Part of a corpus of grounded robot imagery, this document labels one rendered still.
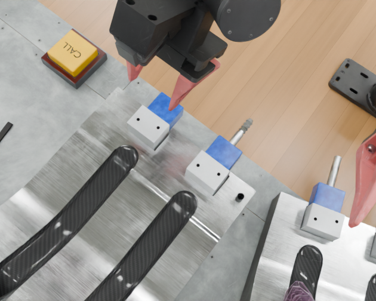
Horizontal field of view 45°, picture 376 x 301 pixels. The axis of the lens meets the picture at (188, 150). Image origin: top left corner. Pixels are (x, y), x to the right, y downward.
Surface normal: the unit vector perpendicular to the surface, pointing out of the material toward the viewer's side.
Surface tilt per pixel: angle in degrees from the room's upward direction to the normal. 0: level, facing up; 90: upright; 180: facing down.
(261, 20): 72
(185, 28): 61
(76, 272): 26
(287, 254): 0
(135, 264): 3
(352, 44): 0
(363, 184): 19
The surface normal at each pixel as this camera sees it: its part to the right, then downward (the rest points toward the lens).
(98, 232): 0.06, -0.33
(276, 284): 0.21, -0.66
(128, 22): -0.50, 0.47
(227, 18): 0.32, 0.75
